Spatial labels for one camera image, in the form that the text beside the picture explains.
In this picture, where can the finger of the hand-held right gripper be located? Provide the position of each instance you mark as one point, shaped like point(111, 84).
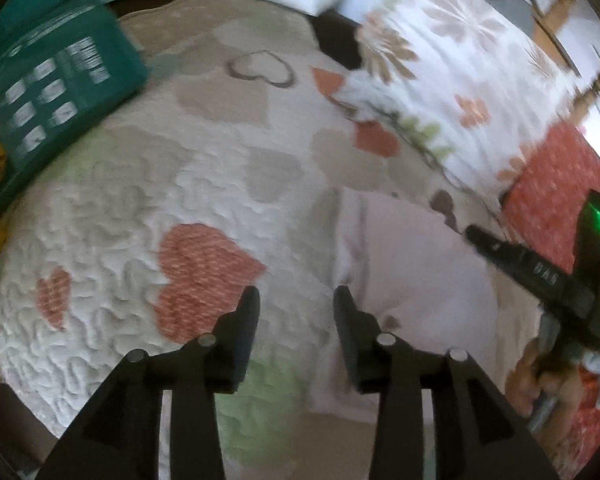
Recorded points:
point(525, 262)

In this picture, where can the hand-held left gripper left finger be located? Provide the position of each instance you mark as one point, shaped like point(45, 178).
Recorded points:
point(244, 327)

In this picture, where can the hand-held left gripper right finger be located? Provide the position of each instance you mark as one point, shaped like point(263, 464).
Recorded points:
point(351, 327)

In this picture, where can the small white garment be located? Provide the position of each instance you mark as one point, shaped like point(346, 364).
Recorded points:
point(415, 270)

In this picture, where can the person's right hand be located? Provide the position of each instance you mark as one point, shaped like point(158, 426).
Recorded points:
point(555, 385)

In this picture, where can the red patterned cloth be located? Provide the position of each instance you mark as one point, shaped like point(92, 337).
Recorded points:
point(555, 180)

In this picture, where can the heart-print quilted blanket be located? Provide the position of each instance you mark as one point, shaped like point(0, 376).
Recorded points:
point(180, 175)

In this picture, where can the floral white pillow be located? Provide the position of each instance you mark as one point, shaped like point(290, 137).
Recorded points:
point(460, 60)

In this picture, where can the green plastic package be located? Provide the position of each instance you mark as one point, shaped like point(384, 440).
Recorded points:
point(55, 85)

